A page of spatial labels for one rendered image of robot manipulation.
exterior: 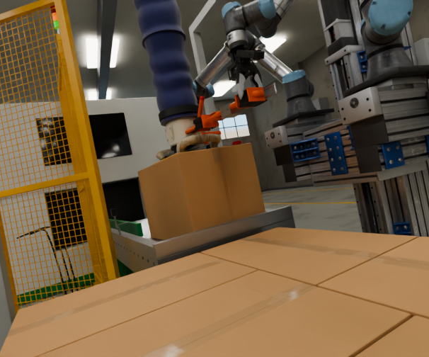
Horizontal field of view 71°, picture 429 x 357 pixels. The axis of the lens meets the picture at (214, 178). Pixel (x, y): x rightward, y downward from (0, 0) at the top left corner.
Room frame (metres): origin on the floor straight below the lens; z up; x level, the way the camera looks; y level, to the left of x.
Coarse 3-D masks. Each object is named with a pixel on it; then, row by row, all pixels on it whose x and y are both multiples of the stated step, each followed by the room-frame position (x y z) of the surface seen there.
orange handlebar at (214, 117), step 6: (258, 90) 1.06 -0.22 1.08; (234, 102) 1.15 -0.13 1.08; (240, 108) 1.20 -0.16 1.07; (210, 114) 1.30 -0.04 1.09; (216, 114) 1.27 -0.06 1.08; (210, 120) 1.31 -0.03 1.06; (216, 120) 1.33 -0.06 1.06; (186, 132) 1.53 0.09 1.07; (204, 132) 1.73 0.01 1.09; (210, 132) 1.75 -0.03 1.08; (216, 132) 1.77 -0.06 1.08
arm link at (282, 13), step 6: (276, 0) 1.15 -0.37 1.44; (282, 0) 1.14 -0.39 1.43; (288, 0) 1.15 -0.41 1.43; (294, 0) 1.16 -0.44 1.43; (276, 6) 1.15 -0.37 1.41; (282, 6) 1.15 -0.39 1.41; (288, 6) 1.16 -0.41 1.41; (276, 12) 1.16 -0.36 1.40; (282, 12) 1.17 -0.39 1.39; (276, 18) 1.17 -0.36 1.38; (270, 24) 1.15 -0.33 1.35; (276, 24) 1.19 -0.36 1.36; (258, 30) 1.19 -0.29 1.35; (264, 30) 1.17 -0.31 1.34; (270, 30) 1.19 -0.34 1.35; (276, 30) 1.24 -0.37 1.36; (264, 36) 1.23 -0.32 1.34; (270, 36) 1.24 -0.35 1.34
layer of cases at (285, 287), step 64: (192, 256) 1.11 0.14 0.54; (256, 256) 0.94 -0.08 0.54; (320, 256) 0.81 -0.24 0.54; (384, 256) 0.72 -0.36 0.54; (64, 320) 0.72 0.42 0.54; (128, 320) 0.65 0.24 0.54; (192, 320) 0.58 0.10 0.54; (256, 320) 0.53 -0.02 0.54; (320, 320) 0.49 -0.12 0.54; (384, 320) 0.45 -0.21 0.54
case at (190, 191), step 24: (240, 144) 1.43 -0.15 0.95; (168, 168) 1.37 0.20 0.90; (192, 168) 1.29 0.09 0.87; (216, 168) 1.35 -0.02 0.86; (240, 168) 1.42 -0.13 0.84; (144, 192) 1.73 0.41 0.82; (168, 192) 1.42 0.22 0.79; (192, 192) 1.28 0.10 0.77; (216, 192) 1.34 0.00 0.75; (240, 192) 1.40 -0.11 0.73; (168, 216) 1.47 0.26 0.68; (192, 216) 1.27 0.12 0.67; (216, 216) 1.32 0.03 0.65; (240, 216) 1.39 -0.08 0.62
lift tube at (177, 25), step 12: (144, 0) 1.52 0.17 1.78; (156, 0) 1.51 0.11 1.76; (144, 12) 1.52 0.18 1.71; (156, 12) 1.50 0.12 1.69; (168, 12) 1.52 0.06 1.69; (144, 24) 1.53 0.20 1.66; (156, 24) 1.51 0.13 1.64; (168, 24) 1.52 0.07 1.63; (180, 24) 1.59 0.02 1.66; (144, 36) 1.54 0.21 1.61
